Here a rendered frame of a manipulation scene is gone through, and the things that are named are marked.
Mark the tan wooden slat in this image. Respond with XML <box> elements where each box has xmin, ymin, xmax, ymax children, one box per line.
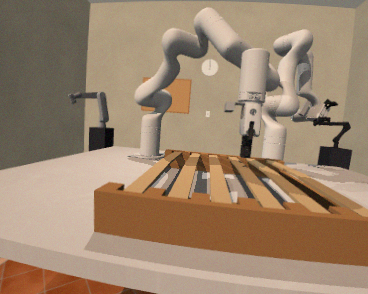
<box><xmin>228</xmin><ymin>156</ymin><xmax>284</xmax><ymax>209</ymax></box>
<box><xmin>168</xmin><ymin>153</ymin><xmax>200</xmax><ymax>199</ymax></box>
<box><xmin>124</xmin><ymin>152</ymin><xmax>182</xmax><ymax>193</ymax></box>
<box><xmin>246</xmin><ymin>158</ymin><xmax>330</xmax><ymax>213</ymax></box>
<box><xmin>209</xmin><ymin>155</ymin><xmax>232</xmax><ymax>204</ymax></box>
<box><xmin>266</xmin><ymin>160</ymin><xmax>368</xmax><ymax>217</ymax></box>

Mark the wooden bed frame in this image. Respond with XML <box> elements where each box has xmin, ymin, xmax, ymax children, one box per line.
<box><xmin>94</xmin><ymin>149</ymin><xmax>368</xmax><ymax>266</ymax></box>

